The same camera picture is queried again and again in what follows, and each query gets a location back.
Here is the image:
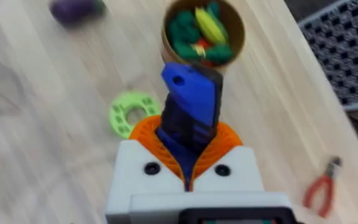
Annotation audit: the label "brown tub of toy vegetables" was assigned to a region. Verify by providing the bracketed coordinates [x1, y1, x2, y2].
[160, 0, 246, 74]

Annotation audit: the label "white orange right gripper left finger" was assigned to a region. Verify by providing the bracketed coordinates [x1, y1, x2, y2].
[105, 114, 188, 224]

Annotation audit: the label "green disc with holes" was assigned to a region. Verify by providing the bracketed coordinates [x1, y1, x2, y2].
[108, 90, 162, 139]

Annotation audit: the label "purple toy eggplant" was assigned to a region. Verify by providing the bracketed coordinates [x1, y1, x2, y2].
[48, 0, 107, 26]

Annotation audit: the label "grey perforated crate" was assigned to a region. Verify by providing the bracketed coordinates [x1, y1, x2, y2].
[297, 0, 358, 112]

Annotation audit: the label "red handled pliers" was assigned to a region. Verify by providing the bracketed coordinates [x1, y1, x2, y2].
[302, 156, 343, 218]

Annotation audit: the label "white orange right gripper right finger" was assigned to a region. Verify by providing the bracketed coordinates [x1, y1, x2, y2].
[190, 121, 265, 192]

